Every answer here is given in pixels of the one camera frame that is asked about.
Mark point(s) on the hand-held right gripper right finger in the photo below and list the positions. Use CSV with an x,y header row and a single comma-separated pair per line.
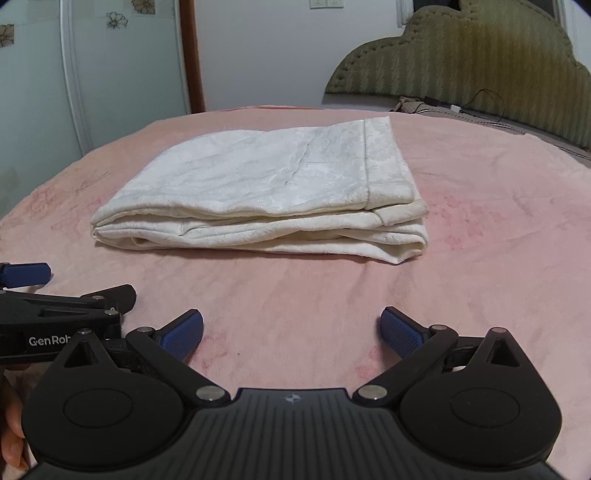
x,y
401,334

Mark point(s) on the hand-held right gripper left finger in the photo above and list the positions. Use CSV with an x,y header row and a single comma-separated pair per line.
x,y
182,337

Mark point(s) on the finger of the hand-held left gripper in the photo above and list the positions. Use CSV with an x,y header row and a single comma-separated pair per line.
x,y
115,295
27,273

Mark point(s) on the white blanket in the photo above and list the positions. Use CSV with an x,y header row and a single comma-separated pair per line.
x,y
277,175

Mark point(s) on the person's left hand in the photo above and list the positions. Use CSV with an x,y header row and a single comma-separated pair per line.
x,y
9,415

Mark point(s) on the pink blanket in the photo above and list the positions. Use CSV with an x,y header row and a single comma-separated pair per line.
x,y
485,230

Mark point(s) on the floral frosted wardrobe door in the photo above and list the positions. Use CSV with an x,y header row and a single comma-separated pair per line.
x,y
129,83

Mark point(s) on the brown cloth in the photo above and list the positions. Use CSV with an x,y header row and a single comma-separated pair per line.
x,y
411,105

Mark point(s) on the grey mattress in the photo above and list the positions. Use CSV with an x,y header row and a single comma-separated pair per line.
x,y
554,138

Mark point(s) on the olive padded headboard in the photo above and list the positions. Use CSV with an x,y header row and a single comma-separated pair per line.
x,y
461,55

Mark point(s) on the dark window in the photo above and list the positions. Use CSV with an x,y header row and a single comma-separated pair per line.
x,y
434,3

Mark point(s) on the brown wooden door frame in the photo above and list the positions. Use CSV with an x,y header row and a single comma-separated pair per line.
x,y
191,55

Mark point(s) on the white wall socket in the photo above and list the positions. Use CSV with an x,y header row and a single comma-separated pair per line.
x,y
325,3

